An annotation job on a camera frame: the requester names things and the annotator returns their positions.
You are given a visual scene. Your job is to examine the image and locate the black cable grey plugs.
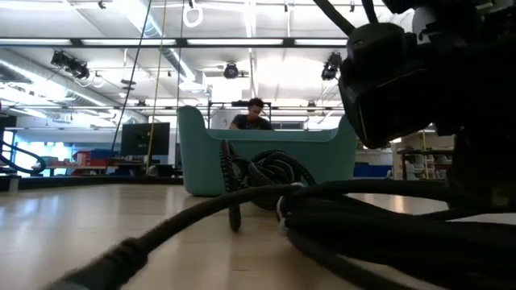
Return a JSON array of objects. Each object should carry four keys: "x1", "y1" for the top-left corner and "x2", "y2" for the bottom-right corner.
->
[{"x1": 47, "y1": 179, "x2": 516, "y2": 290}]

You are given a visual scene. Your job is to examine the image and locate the black braided cable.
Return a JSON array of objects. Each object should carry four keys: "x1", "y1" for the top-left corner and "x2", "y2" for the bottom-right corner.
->
[{"x1": 218, "y1": 139, "x2": 318, "y2": 234}]

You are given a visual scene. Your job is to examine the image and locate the teal plastic bin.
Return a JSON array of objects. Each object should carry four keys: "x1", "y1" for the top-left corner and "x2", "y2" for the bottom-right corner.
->
[{"x1": 176, "y1": 105, "x2": 359, "y2": 198}]

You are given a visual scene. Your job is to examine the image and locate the storage shelf with bins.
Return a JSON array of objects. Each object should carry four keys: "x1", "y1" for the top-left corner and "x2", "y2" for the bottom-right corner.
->
[{"x1": 397, "y1": 139, "x2": 455, "y2": 181}]

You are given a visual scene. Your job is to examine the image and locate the blue storage bins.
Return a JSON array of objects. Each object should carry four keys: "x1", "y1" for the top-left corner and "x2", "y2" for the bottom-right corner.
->
[{"x1": 353, "y1": 162, "x2": 393, "y2": 179}]

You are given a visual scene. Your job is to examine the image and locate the person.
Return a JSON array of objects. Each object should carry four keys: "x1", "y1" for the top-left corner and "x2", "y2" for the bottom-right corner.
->
[{"x1": 228, "y1": 97, "x2": 275, "y2": 131}]

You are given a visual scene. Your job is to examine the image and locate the white round column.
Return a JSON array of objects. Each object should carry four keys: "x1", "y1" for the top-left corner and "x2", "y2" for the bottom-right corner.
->
[{"x1": 209, "y1": 109, "x2": 233, "y2": 131}]

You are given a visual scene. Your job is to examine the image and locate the black overhead light bar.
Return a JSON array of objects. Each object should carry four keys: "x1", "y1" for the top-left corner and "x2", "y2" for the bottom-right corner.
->
[{"x1": 0, "y1": 36, "x2": 351, "y2": 50}]

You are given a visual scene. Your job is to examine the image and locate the black computer monitor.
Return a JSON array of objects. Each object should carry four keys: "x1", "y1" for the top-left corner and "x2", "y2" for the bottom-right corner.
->
[{"x1": 120, "y1": 122, "x2": 171, "y2": 156}]

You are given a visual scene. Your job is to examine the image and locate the blue storage box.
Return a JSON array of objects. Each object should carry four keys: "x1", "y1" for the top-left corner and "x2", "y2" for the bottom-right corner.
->
[{"x1": 90, "y1": 148, "x2": 123, "y2": 163}]

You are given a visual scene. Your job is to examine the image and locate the red storage box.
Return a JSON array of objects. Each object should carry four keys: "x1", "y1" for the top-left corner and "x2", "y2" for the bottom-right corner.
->
[{"x1": 72, "y1": 149, "x2": 98, "y2": 166}]

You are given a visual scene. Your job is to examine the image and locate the black ceiling camera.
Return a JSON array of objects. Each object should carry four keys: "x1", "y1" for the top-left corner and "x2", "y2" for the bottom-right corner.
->
[
  {"x1": 320, "y1": 51, "x2": 349, "y2": 82},
  {"x1": 223, "y1": 61, "x2": 240, "y2": 80},
  {"x1": 49, "y1": 49, "x2": 91, "y2": 81}
]

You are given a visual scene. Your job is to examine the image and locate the right arm black loop cable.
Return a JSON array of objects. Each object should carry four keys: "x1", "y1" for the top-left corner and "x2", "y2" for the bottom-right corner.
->
[{"x1": 313, "y1": 0, "x2": 380, "y2": 37}]

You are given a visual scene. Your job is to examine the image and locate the white hanging ring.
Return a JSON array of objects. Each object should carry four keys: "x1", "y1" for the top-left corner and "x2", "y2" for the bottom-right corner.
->
[{"x1": 181, "y1": 1, "x2": 204, "y2": 29}]

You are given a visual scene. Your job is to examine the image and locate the yellow hanging cord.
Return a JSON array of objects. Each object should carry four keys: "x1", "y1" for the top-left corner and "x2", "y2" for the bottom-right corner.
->
[{"x1": 146, "y1": 0, "x2": 169, "y2": 161}]

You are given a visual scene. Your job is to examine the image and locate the black hanging cable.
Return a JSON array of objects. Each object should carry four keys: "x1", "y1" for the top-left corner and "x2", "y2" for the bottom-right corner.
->
[{"x1": 110, "y1": 0, "x2": 153, "y2": 151}]

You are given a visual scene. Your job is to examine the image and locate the black aluminium table frame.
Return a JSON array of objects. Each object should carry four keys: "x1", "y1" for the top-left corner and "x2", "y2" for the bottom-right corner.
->
[{"x1": 0, "y1": 173, "x2": 190, "y2": 193}]

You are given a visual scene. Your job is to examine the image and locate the black arched cable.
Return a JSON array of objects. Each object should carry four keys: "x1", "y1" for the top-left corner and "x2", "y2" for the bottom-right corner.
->
[{"x1": 0, "y1": 139, "x2": 47, "y2": 176}]

